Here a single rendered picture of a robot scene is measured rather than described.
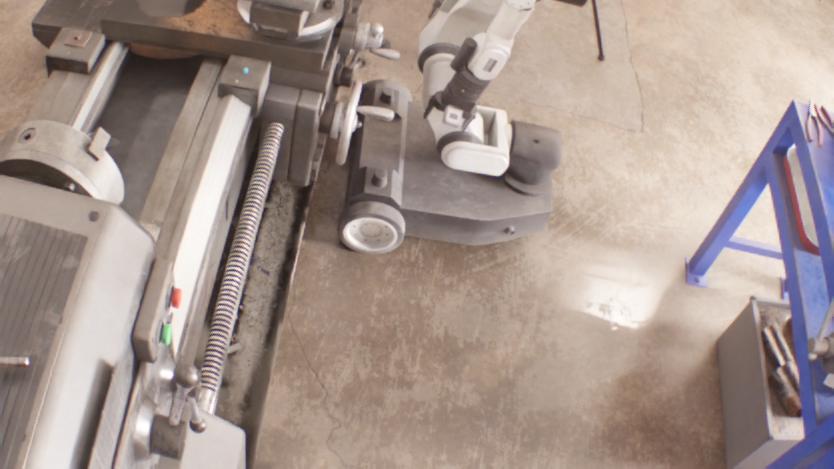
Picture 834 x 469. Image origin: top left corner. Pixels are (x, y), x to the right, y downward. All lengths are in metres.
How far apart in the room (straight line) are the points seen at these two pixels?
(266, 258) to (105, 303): 1.18
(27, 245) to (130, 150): 0.94
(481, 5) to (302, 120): 0.59
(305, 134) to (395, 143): 0.77
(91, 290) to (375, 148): 1.82
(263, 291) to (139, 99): 0.56
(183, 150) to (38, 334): 0.90
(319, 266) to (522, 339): 0.65
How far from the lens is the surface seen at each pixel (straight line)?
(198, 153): 1.78
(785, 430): 2.60
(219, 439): 1.47
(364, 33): 1.99
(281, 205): 2.24
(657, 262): 3.01
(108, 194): 1.33
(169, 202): 1.69
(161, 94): 2.06
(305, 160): 2.05
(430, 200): 2.63
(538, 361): 2.61
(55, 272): 1.00
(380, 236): 2.63
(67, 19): 2.09
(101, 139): 1.33
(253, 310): 2.06
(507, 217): 2.66
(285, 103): 1.93
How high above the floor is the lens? 2.16
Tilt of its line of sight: 50 degrees down
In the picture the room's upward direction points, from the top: 16 degrees clockwise
